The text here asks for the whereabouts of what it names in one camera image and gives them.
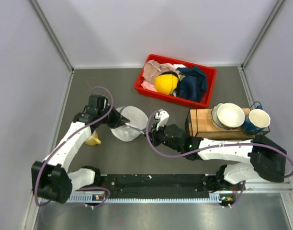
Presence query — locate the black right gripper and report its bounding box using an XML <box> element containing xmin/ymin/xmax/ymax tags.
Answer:
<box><xmin>144</xmin><ymin>121</ymin><xmax>182</xmax><ymax>153</ymax></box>

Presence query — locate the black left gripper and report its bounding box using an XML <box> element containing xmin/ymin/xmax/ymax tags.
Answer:
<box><xmin>98</xmin><ymin>103</ymin><xmax>129</xmax><ymax>128</ymax></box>

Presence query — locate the white mesh laundry bag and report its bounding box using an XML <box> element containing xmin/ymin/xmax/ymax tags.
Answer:
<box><xmin>111</xmin><ymin>106</ymin><xmax>148</xmax><ymax>142</ymax></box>

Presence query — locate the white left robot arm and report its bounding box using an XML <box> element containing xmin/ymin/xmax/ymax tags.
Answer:
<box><xmin>31</xmin><ymin>94</ymin><xmax>129</xmax><ymax>204</ymax></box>

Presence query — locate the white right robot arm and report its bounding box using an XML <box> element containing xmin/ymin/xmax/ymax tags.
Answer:
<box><xmin>146</xmin><ymin>124</ymin><xmax>286</xmax><ymax>190</ymax></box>

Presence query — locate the yellow mug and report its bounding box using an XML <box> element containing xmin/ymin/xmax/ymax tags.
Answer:
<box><xmin>85</xmin><ymin>131</ymin><xmax>101</xmax><ymax>146</ymax></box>

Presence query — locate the navy blue garment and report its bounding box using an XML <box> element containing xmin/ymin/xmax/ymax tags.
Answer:
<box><xmin>175</xmin><ymin>66</ymin><xmax>208</xmax><ymax>103</ymax></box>

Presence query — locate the beige garment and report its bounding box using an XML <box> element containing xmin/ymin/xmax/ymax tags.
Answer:
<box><xmin>142</xmin><ymin>60</ymin><xmax>162</xmax><ymax>83</ymax></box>

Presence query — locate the red plastic bin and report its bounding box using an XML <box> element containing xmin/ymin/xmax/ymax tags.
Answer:
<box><xmin>134</xmin><ymin>54</ymin><xmax>217</xmax><ymax>109</ymax></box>

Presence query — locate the pink garment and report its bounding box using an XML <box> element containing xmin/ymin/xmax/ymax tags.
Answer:
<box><xmin>141</xmin><ymin>60</ymin><xmax>179</xmax><ymax>91</ymax></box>

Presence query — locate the white garment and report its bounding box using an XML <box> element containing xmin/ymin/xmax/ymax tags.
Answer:
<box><xmin>173</xmin><ymin>64</ymin><xmax>186</xmax><ymax>69</ymax></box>

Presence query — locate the cream bowl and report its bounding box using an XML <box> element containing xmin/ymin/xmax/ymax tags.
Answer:
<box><xmin>211</xmin><ymin>103</ymin><xmax>245</xmax><ymax>130</ymax></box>

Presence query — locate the blue cup cream inside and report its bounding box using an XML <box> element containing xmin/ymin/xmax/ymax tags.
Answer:
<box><xmin>241</xmin><ymin>101</ymin><xmax>271</xmax><ymax>135</ymax></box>

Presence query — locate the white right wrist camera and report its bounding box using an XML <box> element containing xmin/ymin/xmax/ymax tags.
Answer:
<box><xmin>154</xmin><ymin>109</ymin><xmax>169</xmax><ymax>131</ymax></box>

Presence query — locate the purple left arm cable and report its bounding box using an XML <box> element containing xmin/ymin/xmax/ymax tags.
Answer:
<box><xmin>34</xmin><ymin>86</ymin><xmax>113</xmax><ymax>208</ymax></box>

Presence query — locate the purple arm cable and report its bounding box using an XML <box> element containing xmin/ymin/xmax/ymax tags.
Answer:
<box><xmin>146</xmin><ymin>111</ymin><xmax>293</xmax><ymax>208</ymax></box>
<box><xmin>34</xmin><ymin>86</ymin><xmax>113</xmax><ymax>208</ymax></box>

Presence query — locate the black wire wooden shelf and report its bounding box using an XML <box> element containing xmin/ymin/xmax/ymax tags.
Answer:
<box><xmin>184</xmin><ymin>107</ymin><xmax>257</xmax><ymax>142</ymax></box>

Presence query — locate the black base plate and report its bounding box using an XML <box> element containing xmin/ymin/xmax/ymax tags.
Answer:
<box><xmin>80</xmin><ymin>174</ymin><xmax>244</xmax><ymax>199</ymax></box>

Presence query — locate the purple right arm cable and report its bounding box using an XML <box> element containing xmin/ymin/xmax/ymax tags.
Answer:
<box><xmin>146</xmin><ymin>111</ymin><xmax>293</xmax><ymax>208</ymax></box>

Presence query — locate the grey slotted cable duct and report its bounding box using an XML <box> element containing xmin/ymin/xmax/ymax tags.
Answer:
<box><xmin>66</xmin><ymin>193</ymin><xmax>222</xmax><ymax>204</ymax></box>

